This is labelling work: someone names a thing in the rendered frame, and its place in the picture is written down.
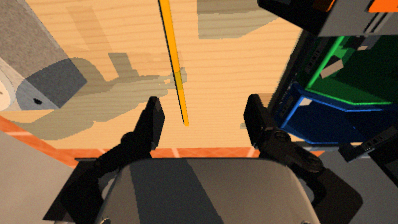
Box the yellow thin bar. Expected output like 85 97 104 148
160 0 189 126

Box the green bin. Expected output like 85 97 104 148
297 35 398 105

